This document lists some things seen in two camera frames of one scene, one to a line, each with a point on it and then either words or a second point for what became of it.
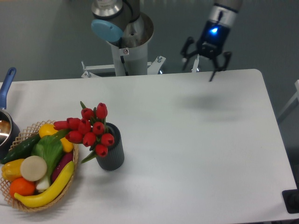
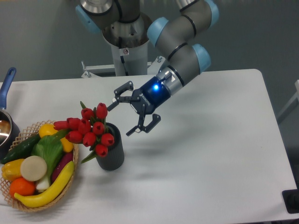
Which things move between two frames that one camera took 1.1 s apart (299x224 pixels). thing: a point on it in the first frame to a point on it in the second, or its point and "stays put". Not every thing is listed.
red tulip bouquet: (89, 130) stays put
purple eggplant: (66, 157) stays put
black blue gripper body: (214, 38) to (152, 94)
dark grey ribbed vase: (114, 159) stays put
